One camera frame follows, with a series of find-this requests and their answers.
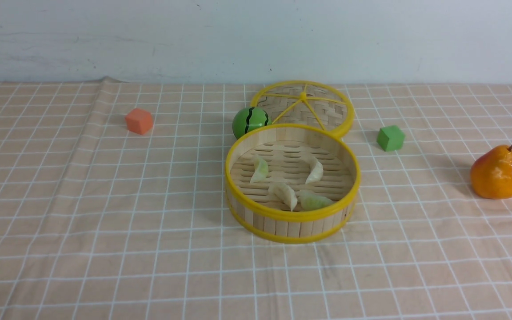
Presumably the light green dumpling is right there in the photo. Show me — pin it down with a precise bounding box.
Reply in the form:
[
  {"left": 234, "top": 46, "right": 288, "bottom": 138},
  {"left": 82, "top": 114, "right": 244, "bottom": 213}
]
[{"left": 250, "top": 154, "right": 269, "bottom": 184}]

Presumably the white dumpling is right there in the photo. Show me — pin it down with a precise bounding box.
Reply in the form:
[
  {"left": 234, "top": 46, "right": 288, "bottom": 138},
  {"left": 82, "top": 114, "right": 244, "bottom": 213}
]
[
  {"left": 268, "top": 182, "right": 298, "bottom": 212},
  {"left": 304, "top": 156, "right": 324, "bottom": 184}
]

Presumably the pale green dumpling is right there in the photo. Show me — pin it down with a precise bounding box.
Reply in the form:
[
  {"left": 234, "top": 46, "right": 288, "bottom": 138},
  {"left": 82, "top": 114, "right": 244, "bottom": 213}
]
[{"left": 298, "top": 190, "right": 334, "bottom": 211}]

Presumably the bamboo steamer tray yellow rim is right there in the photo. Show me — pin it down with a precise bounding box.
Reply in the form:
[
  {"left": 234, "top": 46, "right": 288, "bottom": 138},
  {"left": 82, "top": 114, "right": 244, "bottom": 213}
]
[{"left": 225, "top": 124, "right": 361, "bottom": 244}]

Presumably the bamboo steamer lid yellow rim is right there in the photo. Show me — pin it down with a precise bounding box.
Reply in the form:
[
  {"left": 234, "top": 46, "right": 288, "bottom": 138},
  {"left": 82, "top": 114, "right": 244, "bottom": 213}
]
[{"left": 250, "top": 80, "right": 356, "bottom": 138}]

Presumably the green watermelon toy ball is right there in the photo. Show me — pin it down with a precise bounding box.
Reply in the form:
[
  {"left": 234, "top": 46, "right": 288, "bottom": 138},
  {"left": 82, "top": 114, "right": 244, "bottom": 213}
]
[{"left": 232, "top": 107, "right": 272, "bottom": 139}]

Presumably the orange cube block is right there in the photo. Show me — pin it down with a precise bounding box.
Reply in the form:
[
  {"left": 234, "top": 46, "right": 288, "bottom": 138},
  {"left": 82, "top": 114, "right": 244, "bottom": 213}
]
[{"left": 124, "top": 108, "right": 154, "bottom": 135}]

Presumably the green cube block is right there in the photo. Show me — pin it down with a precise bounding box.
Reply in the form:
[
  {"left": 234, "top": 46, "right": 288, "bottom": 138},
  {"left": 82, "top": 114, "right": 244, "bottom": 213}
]
[{"left": 376, "top": 125, "right": 406, "bottom": 152}]

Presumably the beige checkered tablecloth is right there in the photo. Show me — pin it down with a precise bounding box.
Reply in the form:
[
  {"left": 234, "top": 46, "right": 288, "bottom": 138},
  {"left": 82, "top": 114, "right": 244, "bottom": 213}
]
[{"left": 0, "top": 79, "right": 512, "bottom": 320}]

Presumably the orange yellow toy pear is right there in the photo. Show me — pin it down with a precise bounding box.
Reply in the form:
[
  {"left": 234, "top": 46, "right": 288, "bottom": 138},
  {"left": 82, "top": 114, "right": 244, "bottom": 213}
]
[{"left": 470, "top": 144, "right": 512, "bottom": 199}]

